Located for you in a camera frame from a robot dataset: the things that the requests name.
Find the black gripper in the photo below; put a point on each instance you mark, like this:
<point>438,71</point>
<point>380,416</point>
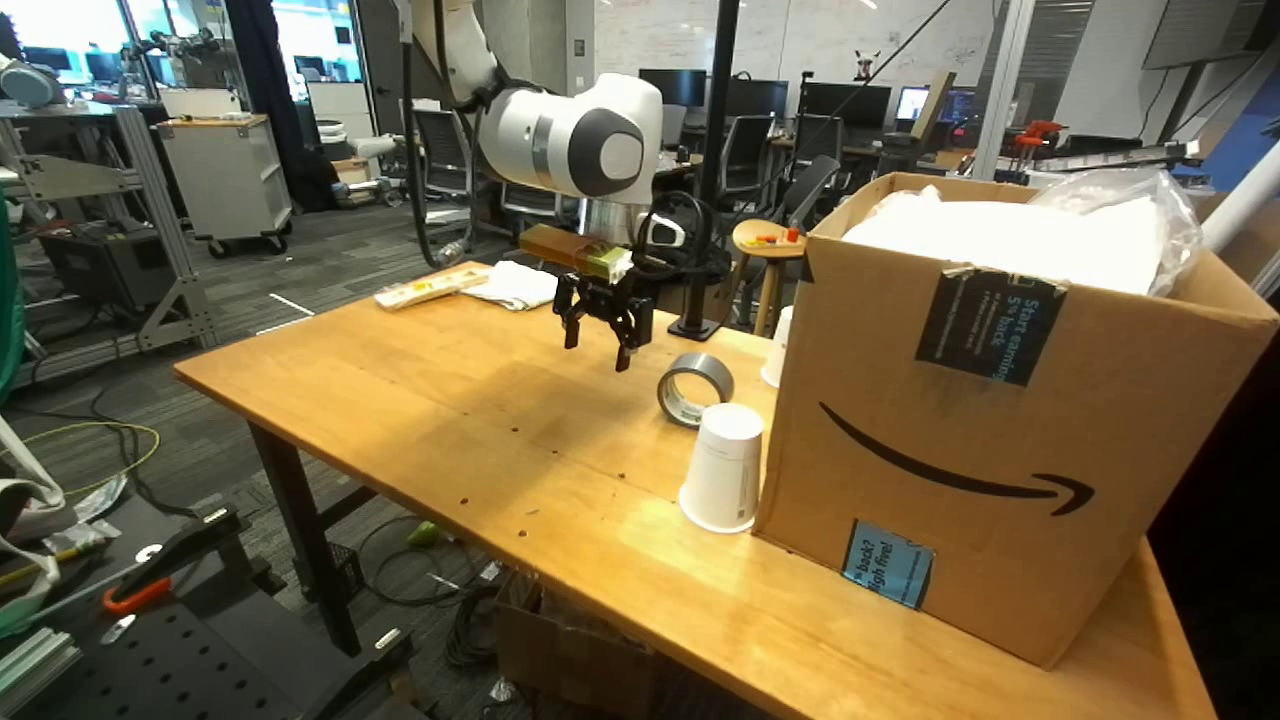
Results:
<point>606,301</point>

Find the grey masking tape roll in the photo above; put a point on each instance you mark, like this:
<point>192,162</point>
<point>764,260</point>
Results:
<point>722,376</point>

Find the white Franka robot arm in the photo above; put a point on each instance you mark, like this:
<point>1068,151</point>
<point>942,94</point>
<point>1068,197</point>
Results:
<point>561,141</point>

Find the white paper cup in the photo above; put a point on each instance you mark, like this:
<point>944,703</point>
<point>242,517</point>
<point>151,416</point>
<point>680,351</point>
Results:
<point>727,465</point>

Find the round wooden stool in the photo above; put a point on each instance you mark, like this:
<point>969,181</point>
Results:
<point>764,242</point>

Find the black mesh office chair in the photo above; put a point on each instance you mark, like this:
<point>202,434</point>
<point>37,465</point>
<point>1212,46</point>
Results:
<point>747,152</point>

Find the black stand pole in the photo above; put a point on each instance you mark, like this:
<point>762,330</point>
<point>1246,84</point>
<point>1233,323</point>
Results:
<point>722,132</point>

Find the dark computer monitor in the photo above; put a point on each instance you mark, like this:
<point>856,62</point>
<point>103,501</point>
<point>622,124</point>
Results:
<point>756,99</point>
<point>847,104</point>
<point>680,84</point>

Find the open brown cardboard box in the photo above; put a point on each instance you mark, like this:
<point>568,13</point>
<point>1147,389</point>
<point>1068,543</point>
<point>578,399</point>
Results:
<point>575,663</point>

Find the black table leg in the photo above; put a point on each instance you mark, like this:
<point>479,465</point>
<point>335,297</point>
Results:
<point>302,533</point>

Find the white wheeled cart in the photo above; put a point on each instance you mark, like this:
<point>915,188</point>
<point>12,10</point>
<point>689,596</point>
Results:
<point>222,174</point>

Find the white plastic packing bag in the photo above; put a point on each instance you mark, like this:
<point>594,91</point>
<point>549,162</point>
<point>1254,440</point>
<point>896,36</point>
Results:
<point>1012,242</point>

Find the brown Amazon cardboard box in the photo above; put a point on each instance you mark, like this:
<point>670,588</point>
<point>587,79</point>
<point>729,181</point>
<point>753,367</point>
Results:
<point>1012,424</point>

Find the white pillar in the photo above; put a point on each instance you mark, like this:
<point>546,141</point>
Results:
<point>1003,83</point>

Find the red desk object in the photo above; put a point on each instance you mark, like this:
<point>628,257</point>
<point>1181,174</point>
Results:
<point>1033,138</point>

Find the black perforated floor plate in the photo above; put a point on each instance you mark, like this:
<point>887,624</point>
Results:
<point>186,665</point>

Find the white stand pole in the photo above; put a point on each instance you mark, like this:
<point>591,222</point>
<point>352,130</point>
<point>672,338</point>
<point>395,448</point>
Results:
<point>1246,192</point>

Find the wooden wrist mount block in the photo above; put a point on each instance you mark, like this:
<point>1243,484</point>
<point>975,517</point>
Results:
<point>564,250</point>

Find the grey metal shelf frame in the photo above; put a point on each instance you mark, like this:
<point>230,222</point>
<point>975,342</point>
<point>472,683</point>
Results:
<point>64,171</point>

